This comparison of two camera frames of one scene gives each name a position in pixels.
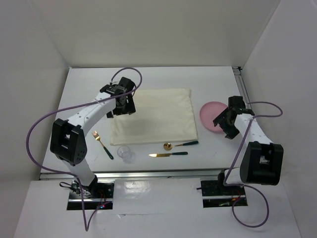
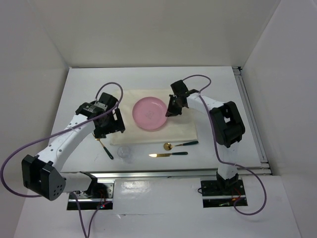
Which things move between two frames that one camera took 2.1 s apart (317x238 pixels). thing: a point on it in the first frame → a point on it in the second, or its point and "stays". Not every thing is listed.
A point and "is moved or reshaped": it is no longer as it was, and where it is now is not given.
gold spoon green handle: x=168 y=146 stays
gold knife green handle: x=163 y=154 stays
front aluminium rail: x=139 y=174 stays
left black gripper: x=128 y=108 → x=117 y=125
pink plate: x=209 y=112 is moved or reshaped
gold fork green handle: x=97 y=138 stays
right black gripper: x=231 y=133 → x=171 y=111
